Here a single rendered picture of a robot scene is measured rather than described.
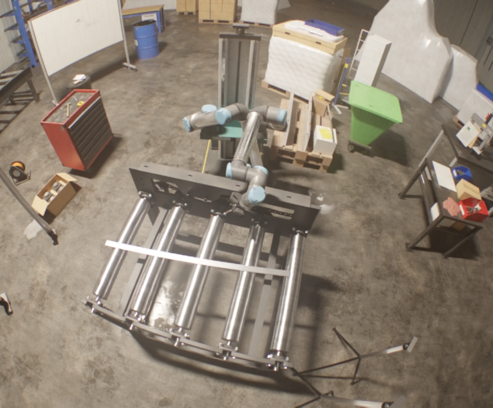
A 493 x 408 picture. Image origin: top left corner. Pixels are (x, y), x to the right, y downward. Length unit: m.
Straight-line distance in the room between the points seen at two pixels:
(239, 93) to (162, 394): 2.82
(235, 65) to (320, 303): 2.36
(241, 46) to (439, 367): 3.78
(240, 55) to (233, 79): 0.25
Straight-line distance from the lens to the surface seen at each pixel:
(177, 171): 1.78
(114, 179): 3.57
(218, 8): 9.46
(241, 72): 2.45
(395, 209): 3.74
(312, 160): 3.51
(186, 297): 1.61
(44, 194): 3.78
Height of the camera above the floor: 2.45
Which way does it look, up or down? 54 degrees down
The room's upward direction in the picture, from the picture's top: 7 degrees clockwise
